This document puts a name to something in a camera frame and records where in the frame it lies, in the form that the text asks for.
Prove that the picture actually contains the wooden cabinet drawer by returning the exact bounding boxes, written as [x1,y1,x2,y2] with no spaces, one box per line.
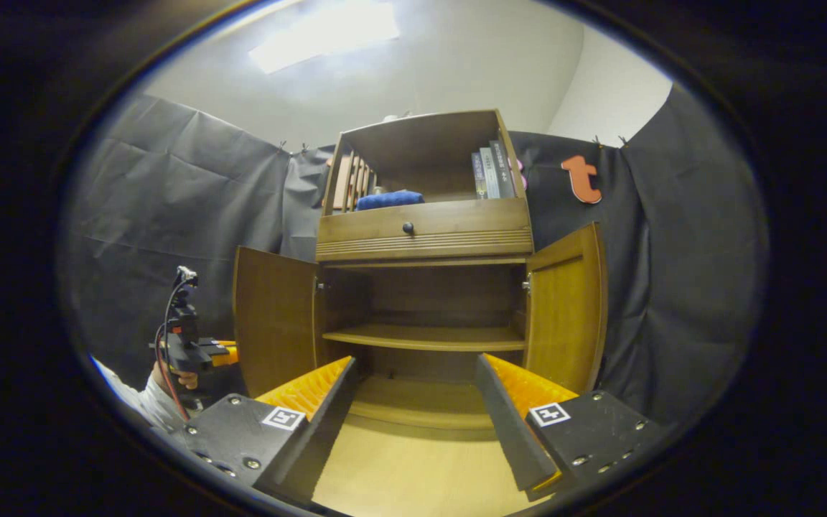
[315,197,535,264]

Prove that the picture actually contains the black book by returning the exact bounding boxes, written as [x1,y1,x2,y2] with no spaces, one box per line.
[489,140,518,199]

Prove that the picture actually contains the ceiling light panel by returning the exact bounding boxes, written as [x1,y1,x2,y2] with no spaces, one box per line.
[248,2,401,75]

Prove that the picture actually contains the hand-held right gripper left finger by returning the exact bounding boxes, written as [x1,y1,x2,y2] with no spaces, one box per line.
[184,355,359,508]

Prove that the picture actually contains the wooden inner cabinet shelf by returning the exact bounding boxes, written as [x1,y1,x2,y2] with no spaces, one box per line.
[322,325,528,353]

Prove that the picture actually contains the wooden shoe cabinet door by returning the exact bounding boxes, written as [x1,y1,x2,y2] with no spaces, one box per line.
[524,223,609,395]
[233,246,322,399]

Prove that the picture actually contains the blue folded towel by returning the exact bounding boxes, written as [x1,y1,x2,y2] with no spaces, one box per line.
[355,190,426,212]

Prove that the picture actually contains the red cable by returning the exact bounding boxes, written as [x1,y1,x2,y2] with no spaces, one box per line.
[157,279,192,421]

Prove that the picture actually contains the black backdrop cloth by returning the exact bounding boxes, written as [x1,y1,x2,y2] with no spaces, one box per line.
[60,85,770,426]

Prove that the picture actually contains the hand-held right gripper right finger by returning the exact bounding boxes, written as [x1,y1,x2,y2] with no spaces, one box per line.
[472,353,666,503]

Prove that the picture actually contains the grey book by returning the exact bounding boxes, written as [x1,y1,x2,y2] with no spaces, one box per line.
[480,147,502,200]

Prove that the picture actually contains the wooden double-door shoe cabinet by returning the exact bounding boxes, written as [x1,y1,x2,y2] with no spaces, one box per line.
[315,109,536,432]

